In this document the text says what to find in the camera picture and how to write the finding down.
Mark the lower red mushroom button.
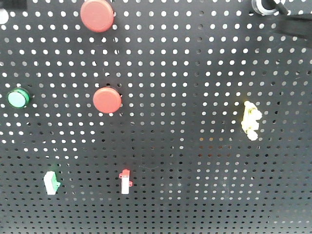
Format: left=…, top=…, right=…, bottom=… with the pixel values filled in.
left=93, top=87, right=122, bottom=114

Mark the red mushroom button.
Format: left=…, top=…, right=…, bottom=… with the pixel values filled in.
left=80, top=0, right=114, bottom=33
left=93, top=87, right=122, bottom=114

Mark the upper red mushroom button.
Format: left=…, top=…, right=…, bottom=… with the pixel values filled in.
left=80, top=0, right=114, bottom=33

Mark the green round push button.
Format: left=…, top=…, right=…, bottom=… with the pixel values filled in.
left=7, top=87, right=31, bottom=109

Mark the black perforated pegboard panel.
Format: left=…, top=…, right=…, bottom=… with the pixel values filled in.
left=0, top=0, right=312, bottom=234

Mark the white rocker switch middle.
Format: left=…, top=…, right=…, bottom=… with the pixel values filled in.
left=119, top=169, right=133, bottom=195

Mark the white rocker switch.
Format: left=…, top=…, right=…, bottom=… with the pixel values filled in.
left=119, top=169, right=133, bottom=195
left=43, top=171, right=60, bottom=195

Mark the yellow toggle switch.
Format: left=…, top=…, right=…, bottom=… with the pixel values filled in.
left=241, top=101, right=262, bottom=141

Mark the white rocker switch left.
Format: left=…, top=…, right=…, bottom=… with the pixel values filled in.
left=43, top=171, right=60, bottom=195

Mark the black knob selector switch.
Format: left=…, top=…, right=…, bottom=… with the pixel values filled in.
left=251, top=0, right=289, bottom=16

